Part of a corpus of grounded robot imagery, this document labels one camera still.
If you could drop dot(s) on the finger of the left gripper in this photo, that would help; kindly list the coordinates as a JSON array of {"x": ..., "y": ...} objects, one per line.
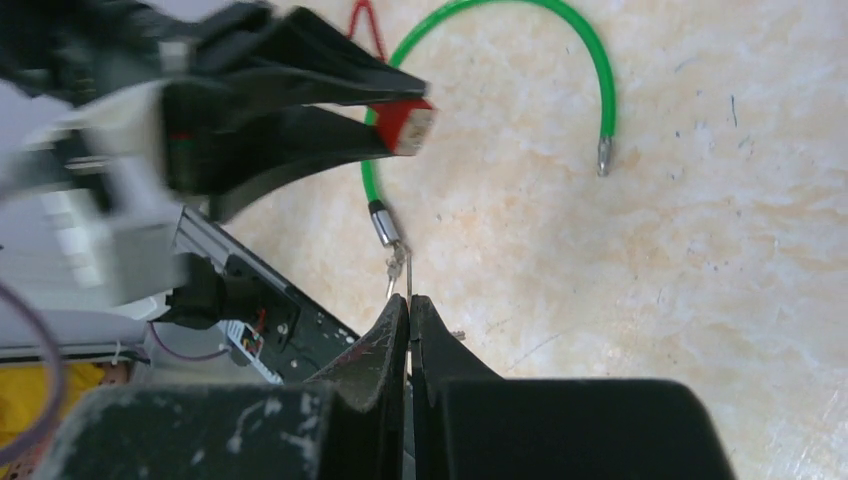
[
  {"x": 233, "y": 169},
  {"x": 268, "y": 60}
]

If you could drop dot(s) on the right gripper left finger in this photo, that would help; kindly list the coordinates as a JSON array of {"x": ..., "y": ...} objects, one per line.
[{"x": 344, "y": 422}]

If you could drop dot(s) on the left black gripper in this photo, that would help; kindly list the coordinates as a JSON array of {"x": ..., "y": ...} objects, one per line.
[{"x": 78, "y": 52}]

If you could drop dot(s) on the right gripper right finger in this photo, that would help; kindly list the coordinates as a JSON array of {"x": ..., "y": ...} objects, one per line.
[{"x": 471, "y": 423}]

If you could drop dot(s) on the red cable padlock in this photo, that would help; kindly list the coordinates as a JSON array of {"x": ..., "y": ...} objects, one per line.
[{"x": 402, "y": 126}]

